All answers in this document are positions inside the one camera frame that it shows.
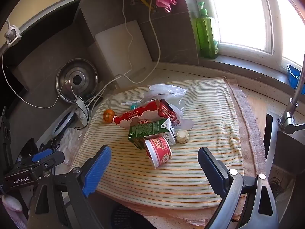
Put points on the white oval paper tag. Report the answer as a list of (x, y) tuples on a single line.
[(185, 124)]

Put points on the round foil-wrapped pastry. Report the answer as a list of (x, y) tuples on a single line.
[(182, 136)]

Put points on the red yogurt cup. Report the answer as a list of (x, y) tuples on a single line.
[(159, 152)]

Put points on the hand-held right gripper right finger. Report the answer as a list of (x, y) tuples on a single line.
[(212, 169)]

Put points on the white cutting board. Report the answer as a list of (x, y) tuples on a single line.
[(114, 52)]

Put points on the blue plastic container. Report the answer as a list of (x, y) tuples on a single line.
[(293, 75)]

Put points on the person's left hand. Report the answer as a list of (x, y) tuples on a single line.
[(12, 205)]

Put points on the steel pot lid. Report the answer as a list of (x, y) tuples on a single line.
[(83, 69)]

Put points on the red paper carton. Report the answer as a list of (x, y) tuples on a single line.
[(140, 114)]

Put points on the green soap pump bottle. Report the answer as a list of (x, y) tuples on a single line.
[(206, 35)]

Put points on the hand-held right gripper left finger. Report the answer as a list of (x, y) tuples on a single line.
[(97, 169)]

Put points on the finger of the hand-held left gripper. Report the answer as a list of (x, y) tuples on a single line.
[(56, 158), (43, 153)]

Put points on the dark blue plastic basket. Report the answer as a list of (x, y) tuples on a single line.
[(124, 216)]

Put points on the clear plastic bag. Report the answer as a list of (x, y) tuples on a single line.
[(164, 90)]

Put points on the striped folded cloth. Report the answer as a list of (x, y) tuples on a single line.
[(252, 128)]

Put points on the green white milk carton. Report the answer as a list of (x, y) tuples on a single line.
[(147, 128)]

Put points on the steel sink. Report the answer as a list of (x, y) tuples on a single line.
[(286, 148)]

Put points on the small orange fruit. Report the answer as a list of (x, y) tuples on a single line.
[(108, 116)]

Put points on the steel faucet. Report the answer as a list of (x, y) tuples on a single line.
[(288, 121)]

